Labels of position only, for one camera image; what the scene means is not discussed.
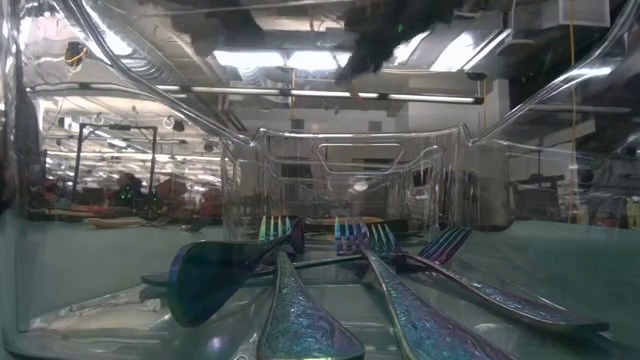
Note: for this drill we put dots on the bright ceiling light panel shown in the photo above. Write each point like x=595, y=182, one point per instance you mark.
x=260, y=60

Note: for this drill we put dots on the iridescent rainbow spoon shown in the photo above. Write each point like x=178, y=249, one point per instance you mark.
x=210, y=285

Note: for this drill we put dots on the long ceiling light strip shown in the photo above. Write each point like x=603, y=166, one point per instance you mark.
x=240, y=91

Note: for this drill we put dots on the black background frame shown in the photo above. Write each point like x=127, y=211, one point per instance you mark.
x=154, y=165

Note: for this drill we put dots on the clear plastic bin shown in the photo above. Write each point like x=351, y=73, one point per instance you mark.
x=75, y=300
x=240, y=200

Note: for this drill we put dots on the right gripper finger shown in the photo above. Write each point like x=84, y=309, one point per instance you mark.
x=362, y=67

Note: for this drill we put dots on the yellow green container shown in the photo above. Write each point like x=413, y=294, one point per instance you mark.
x=634, y=215

